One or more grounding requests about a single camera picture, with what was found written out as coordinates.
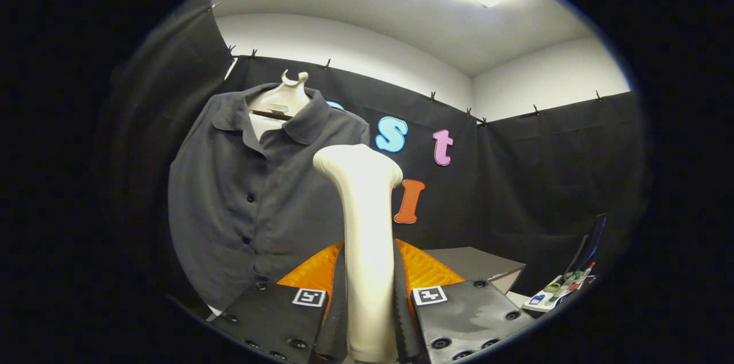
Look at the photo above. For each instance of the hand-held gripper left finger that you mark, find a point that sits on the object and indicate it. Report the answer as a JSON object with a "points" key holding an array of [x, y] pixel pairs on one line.
{"points": [[338, 318]]}

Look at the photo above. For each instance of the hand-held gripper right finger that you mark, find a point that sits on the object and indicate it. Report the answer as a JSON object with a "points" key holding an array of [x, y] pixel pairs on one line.
{"points": [[403, 318]]}

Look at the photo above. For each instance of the dark grey button shirt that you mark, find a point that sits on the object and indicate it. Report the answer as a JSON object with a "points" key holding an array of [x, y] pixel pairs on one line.
{"points": [[241, 209]]}

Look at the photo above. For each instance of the grey cabinet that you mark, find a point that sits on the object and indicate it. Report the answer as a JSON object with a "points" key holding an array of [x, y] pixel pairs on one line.
{"points": [[470, 263]]}

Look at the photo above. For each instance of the pile of small desk items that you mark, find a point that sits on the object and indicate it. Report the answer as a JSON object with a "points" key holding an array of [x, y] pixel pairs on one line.
{"points": [[559, 289]]}

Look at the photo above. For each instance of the black backdrop cloth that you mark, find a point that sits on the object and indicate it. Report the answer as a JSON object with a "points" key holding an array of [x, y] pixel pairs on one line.
{"points": [[545, 180]]}

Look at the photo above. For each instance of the white backing board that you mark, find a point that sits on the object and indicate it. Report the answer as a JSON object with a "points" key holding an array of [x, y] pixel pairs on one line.
{"points": [[265, 124]]}

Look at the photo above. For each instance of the row of small cloth clips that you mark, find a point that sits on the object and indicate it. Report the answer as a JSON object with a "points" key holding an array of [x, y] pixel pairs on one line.
{"points": [[433, 96]]}

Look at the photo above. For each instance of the cream plastic hanger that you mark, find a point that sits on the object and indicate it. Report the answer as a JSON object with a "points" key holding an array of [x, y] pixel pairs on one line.
{"points": [[284, 97]]}

